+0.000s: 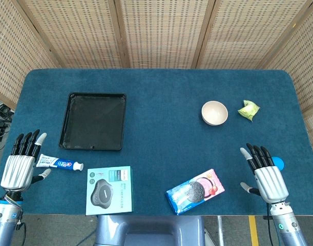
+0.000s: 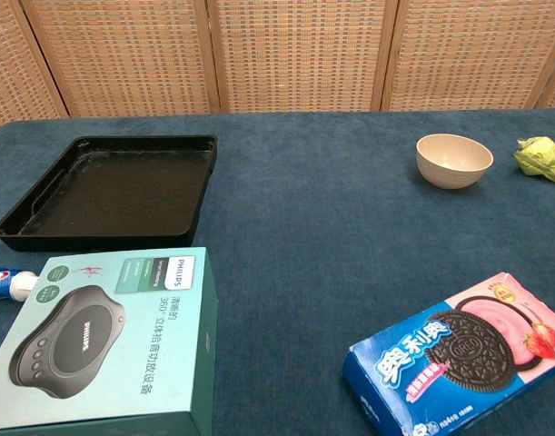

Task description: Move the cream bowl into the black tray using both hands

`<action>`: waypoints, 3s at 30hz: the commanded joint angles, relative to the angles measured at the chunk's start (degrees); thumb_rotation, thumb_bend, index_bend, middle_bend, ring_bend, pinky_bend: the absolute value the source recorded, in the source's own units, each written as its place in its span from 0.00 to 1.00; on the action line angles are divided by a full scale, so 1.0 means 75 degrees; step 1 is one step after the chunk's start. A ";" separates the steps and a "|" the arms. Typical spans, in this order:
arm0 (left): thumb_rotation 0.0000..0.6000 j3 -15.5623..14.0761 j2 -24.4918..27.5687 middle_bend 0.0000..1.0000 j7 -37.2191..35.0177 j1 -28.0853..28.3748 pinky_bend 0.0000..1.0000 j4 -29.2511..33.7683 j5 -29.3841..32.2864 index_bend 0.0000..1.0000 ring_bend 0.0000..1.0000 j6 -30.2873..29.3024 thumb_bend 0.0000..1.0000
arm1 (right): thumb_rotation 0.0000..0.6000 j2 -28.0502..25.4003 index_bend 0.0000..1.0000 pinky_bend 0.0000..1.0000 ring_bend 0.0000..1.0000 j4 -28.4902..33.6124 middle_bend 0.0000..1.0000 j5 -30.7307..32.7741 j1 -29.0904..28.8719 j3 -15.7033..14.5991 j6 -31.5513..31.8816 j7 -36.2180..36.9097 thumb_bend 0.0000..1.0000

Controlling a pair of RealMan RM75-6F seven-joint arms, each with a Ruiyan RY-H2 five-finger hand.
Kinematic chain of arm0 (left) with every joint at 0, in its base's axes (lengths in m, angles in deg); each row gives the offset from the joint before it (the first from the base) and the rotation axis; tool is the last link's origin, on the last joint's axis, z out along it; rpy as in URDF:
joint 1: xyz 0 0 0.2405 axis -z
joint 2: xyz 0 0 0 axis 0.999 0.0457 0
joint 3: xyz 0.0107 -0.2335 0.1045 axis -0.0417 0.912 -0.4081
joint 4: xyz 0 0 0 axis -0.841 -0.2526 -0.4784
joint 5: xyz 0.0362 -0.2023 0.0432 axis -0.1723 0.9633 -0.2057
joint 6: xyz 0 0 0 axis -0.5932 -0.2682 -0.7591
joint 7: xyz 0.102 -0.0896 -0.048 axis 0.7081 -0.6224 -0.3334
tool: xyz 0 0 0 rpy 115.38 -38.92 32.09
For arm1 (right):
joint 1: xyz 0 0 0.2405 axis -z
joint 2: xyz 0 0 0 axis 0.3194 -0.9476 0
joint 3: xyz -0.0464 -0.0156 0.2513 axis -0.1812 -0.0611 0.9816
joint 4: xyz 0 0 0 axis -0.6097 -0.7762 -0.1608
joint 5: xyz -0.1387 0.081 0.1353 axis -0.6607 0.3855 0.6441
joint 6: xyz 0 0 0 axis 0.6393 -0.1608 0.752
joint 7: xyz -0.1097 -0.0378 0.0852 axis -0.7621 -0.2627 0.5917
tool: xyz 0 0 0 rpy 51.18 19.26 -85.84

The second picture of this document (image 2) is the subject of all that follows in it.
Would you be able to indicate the white ceramic bowl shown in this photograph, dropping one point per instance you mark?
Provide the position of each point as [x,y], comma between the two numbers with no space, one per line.
[454,160]

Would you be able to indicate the black rectangular tray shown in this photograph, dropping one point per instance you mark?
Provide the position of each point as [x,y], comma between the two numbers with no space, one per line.
[109,191]

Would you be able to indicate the blue table cloth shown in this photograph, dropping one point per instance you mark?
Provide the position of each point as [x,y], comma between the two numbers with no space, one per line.
[313,236]

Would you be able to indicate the woven folding screen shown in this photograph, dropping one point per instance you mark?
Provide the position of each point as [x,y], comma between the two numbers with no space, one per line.
[277,54]

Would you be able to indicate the teal Philips speaker box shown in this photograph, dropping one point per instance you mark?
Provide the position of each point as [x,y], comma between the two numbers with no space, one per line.
[100,336]

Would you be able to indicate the blue pink Oreo box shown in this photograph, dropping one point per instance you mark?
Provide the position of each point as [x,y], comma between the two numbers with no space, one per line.
[468,359]

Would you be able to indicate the crumpled green wrapper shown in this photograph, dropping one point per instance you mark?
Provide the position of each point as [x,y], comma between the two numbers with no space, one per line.
[539,157]

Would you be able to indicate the blue toothpaste tube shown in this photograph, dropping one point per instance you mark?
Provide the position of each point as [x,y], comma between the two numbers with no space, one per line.
[4,281]

